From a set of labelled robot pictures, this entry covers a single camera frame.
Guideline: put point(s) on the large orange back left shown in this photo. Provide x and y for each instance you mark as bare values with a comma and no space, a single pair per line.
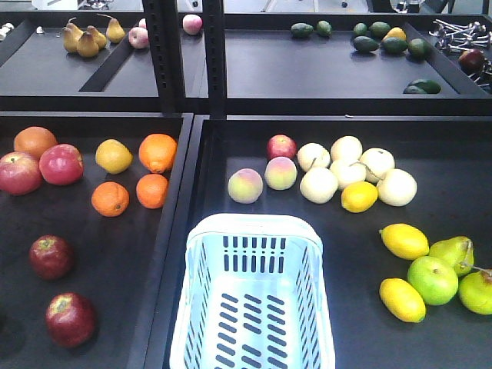
34,140

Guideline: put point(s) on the small red apple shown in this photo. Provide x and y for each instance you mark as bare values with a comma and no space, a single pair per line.
281,146

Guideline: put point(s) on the large navel orange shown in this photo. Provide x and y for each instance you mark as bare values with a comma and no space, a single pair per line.
157,152

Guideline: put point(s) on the dark red apple near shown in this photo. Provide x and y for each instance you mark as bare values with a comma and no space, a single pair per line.
71,319

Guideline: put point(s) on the light blue plastic basket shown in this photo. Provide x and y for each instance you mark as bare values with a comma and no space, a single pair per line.
253,296

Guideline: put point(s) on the pink red apple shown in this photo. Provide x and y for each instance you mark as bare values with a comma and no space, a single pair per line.
20,173
61,164

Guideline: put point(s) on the small orange left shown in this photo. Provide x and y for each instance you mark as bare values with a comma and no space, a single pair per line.
110,199

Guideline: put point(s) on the yellow orange citrus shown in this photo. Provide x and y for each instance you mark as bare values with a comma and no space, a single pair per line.
113,156

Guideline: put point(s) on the small orange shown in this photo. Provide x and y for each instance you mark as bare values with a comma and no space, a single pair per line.
151,190
110,199

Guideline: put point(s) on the white pear front right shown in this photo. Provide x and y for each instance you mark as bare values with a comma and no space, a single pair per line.
397,188

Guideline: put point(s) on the yellow lemon upper right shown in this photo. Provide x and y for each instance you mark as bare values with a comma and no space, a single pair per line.
405,241

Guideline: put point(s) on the small orange right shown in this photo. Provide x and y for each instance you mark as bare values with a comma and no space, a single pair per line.
151,190

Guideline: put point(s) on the dark red apple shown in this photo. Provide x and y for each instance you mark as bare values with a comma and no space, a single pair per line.
71,319
51,257

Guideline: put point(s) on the green pear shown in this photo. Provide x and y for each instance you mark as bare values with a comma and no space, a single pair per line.
457,252

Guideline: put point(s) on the black wood display stand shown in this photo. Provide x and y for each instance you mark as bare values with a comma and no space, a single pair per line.
435,121

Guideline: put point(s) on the peach right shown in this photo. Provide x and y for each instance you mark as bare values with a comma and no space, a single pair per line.
280,173

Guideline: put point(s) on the peach left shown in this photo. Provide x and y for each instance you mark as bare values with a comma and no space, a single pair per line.
245,186

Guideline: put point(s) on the peach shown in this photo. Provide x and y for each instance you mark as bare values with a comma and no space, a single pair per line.
245,186
280,173

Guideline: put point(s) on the pink red apple left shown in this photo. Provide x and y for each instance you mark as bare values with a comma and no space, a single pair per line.
20,173

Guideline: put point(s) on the dark red apple far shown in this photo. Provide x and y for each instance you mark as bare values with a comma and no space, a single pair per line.
51,257

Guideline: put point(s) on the yellow lemon centre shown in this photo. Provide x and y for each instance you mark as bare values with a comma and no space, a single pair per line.
359,196

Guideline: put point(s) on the yellow lemon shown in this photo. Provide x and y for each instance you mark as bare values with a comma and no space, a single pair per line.
359,196
405,241
402,300

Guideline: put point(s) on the green apple at edge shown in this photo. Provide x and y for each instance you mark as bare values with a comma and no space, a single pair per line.
475,292

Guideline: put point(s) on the pink red apple right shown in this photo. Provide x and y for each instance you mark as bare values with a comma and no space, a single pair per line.
61,164

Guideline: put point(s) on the yellow lemon lower right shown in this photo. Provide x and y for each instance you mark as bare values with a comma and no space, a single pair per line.
402,300

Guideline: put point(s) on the white pear front left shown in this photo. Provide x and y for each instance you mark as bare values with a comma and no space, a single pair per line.
318,185

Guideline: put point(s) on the white pear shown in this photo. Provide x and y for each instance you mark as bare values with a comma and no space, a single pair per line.
318,185
397,188

